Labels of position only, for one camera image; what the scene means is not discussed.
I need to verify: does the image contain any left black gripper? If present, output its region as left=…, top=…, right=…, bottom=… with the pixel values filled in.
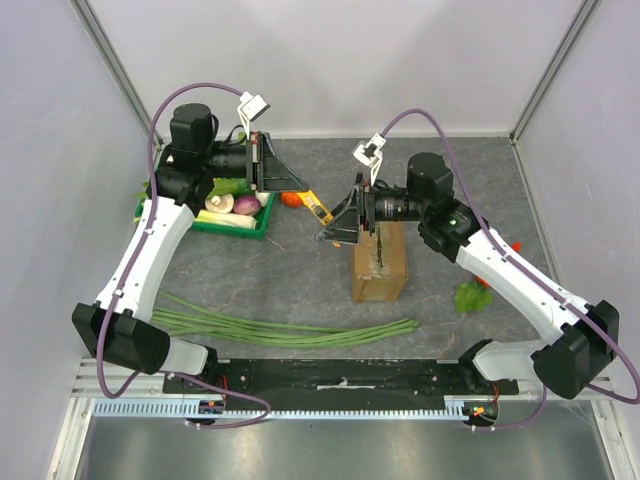
left=201, top=131, right=308, bottom=193

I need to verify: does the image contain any white leek stalk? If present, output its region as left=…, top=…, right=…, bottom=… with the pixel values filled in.
left=195, top=210, right=257, bottom=230

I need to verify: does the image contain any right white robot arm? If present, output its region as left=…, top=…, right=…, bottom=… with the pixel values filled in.
left=316, top=153, right=619, bottom=399

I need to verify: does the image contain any white mushroom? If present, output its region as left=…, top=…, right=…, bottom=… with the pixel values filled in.
left=205, top=194, right=235, bottom=214

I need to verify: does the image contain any brown cardboard express box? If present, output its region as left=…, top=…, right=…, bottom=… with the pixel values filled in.
left=351, top=222, right=408, bottom=303

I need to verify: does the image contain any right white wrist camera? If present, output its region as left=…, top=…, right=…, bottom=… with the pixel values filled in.
left=353, top=134, right=386, bottom=185

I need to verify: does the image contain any green lettuce leaf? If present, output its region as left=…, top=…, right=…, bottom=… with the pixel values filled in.
left=454, top=281, right=493, bottom=314

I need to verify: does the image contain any purple onion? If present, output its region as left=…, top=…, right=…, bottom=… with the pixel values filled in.
left=233, top=195, right=262, bottom=216

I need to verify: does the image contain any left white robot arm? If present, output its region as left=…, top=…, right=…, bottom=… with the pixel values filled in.
left=72, top=103, right=309, bottom=393

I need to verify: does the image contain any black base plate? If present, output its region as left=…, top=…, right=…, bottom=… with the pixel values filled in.
left=195, top=359, right=519, bottom=403

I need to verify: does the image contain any green long beans bunch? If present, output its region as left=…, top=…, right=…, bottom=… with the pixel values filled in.
left=151, top=292, right=419, bottom=350

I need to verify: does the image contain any yellow utility knife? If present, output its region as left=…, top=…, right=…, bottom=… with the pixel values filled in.
left=297, top=190, right=333, bottom=226

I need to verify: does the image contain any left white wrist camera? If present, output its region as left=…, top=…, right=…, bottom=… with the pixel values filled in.
left=236, top=91, right=270, bottom=141

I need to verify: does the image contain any white slotted cable duct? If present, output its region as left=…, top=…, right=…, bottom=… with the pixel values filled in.
left=93, top=398, right=472, bottom=421

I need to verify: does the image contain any green leafy vegetable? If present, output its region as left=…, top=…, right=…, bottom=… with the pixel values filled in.
left=132, top=177, right=256, bottom=201

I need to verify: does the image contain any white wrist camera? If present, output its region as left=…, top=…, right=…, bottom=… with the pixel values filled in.
left=236, top=91, right=270, bottom=141
left=353, top=134, right=386, bottom=185

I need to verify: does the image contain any green plastic tray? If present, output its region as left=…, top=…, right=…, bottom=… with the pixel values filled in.
left=191, top=193, right=275, bottom=240

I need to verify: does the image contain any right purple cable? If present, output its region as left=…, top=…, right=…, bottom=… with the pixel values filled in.
left=382, top=108, right=640, bottom=432

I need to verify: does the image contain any orange toy pumpkin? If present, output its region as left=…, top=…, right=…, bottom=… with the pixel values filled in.
left=280, top=192, right=304, bottom=209

